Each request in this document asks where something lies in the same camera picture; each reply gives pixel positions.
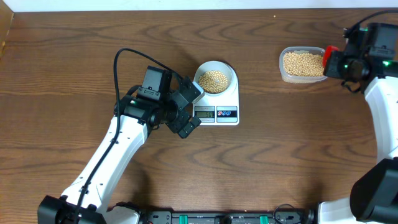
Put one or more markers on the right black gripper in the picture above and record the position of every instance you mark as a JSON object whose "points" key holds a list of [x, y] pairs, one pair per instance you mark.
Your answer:
{"points": [[330, 70]]}

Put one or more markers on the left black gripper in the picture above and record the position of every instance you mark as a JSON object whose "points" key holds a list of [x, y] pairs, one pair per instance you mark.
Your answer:
{"points": [[175, 125]]}

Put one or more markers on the red measuring scoop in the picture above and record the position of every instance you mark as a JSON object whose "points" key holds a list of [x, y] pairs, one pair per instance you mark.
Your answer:
{"points": [[329, 50]]}

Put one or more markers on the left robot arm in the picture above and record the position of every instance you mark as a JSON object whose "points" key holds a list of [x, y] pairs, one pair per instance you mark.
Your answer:
{"points": [[144, 108]]}

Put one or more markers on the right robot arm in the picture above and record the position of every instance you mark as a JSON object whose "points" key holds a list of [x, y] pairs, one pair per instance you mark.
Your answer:
{"points": [[368, 59]]}

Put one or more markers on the white digital kitchen scale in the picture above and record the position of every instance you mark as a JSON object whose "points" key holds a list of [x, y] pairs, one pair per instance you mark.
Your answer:
{"points": [[219, 110]]}

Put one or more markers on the soybeans in bowl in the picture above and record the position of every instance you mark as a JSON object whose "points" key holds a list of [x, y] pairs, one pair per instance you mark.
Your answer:
{"points": [[213, 81]]}

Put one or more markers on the grey bowl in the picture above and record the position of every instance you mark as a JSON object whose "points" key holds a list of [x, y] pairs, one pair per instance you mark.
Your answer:
{"points": [[221, 66]]}

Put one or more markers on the clear plastic container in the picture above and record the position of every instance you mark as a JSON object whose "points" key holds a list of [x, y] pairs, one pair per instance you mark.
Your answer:
{"points": [[298, 79]]}

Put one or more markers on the black mounting rail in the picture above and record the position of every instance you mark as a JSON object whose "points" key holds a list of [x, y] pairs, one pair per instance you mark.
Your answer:
{"points": [[284, 216]]}

